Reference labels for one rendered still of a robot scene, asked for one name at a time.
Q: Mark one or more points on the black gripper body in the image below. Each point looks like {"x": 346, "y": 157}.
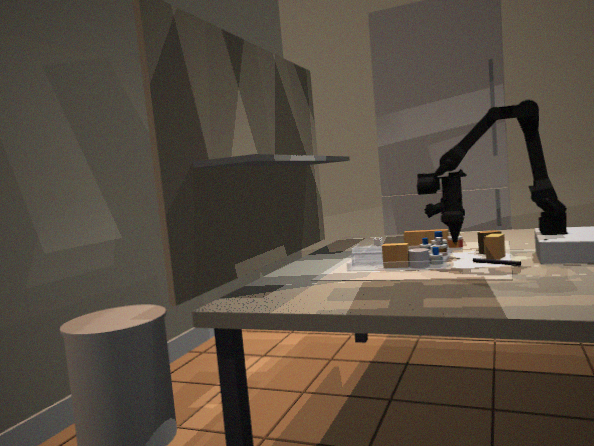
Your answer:
{"x": 454, "y": 207}

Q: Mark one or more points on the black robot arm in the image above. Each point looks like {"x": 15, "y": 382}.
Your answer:
{"x": 553, "y": 219}

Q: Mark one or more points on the black flat bar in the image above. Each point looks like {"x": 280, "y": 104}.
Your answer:
{"x": 511, "y": 262}

